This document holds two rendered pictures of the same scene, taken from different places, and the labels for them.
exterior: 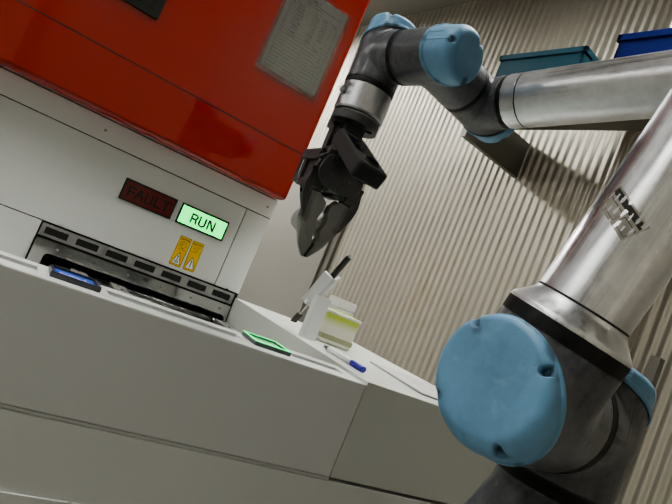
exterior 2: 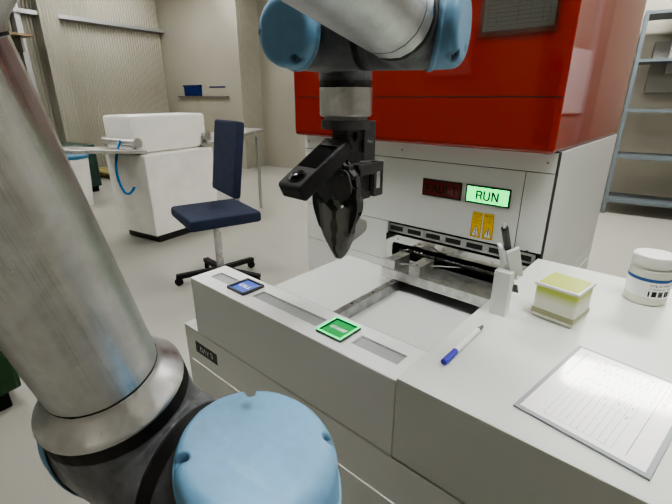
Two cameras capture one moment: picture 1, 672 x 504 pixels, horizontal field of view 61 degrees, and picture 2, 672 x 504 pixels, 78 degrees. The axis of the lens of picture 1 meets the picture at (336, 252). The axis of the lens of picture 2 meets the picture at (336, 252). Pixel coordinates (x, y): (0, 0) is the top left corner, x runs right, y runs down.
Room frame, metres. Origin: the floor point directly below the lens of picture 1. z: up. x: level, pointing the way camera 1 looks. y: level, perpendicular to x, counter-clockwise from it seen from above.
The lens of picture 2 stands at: (0.57, -0.54, 1.34)
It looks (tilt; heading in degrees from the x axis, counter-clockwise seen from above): 20 degrees down; 70
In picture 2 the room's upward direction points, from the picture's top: straight up
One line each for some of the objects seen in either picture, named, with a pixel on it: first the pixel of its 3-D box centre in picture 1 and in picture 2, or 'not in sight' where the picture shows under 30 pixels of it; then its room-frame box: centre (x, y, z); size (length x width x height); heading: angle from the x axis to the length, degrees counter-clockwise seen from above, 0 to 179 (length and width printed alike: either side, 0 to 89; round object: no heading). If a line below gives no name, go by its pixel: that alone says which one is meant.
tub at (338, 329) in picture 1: (334, 327); (562, 298); (1.18, -0.06, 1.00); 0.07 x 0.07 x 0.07; 20
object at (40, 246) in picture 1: (132, 293); (450, 262); (1.26, 0.38, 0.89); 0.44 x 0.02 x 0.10; 118
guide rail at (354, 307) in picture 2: not in sight; (362, 302); (0.97, 0.34, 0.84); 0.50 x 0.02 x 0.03; 28
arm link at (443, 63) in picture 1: (441, 63); (320, 35); (0.74, -0.03, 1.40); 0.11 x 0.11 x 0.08; 42
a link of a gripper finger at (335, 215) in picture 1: (319, 229); (353, 230); (0.82, 0.03, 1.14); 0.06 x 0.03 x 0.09; 28
